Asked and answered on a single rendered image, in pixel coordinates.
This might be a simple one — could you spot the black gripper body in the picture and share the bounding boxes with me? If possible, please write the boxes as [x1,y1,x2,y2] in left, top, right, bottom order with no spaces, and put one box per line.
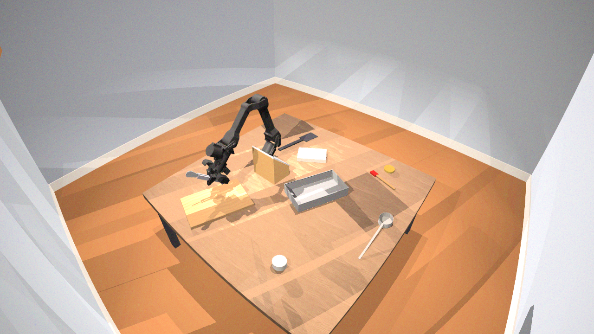
[202,158,230,184]

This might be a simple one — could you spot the white short cylinder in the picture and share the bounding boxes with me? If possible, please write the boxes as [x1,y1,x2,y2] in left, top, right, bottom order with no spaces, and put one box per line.
[272,255,287,271]

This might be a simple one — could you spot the grey spatula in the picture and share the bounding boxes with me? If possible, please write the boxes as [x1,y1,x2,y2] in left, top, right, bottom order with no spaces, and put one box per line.
[278,133,318,151]

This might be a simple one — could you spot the grey saucepan with long handle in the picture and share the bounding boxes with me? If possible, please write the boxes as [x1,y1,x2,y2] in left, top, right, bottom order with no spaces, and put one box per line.
[358,212,393,259]

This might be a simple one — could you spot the white rectangular block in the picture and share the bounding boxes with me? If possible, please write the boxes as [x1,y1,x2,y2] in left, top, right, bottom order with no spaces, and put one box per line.
[297,148,327,163]

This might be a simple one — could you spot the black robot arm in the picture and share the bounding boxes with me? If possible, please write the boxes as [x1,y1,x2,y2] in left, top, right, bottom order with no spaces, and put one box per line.
[206,94,281,162]

